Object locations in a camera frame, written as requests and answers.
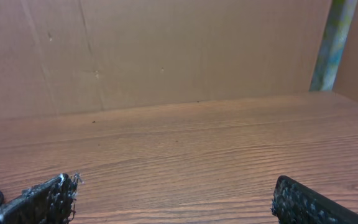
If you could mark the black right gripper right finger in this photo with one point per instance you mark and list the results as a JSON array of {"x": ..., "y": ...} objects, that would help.
[{"x": 295, "y": 203}]

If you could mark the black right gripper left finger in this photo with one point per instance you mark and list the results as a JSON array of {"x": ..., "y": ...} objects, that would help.
[{"x": 51, "y": 202}]

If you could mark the green blue painted post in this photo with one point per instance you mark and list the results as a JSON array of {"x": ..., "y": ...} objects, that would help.
[{"x": 332, "y": 45}]

